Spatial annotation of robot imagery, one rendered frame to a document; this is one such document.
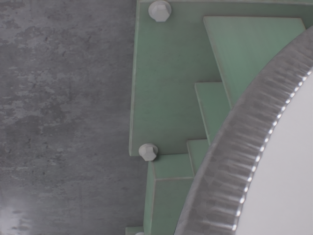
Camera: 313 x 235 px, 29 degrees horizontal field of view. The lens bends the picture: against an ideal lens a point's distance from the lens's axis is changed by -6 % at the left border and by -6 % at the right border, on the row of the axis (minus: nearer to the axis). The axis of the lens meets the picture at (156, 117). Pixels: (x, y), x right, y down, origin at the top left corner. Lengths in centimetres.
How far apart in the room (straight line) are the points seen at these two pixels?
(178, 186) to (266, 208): 72
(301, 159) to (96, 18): 56
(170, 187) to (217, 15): 36
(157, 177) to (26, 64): 33
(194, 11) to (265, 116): 46
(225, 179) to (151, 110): 64
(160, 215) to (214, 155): 76
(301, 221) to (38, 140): 78
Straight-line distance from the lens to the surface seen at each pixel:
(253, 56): 95
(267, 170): 54
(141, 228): 144
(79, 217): 141
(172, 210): 128
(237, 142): 55
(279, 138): 57
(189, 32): 104
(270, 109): 59
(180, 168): 122
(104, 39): 105
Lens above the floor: 83
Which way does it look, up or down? 44 degrees down
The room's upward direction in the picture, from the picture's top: 170 degrees clockwise
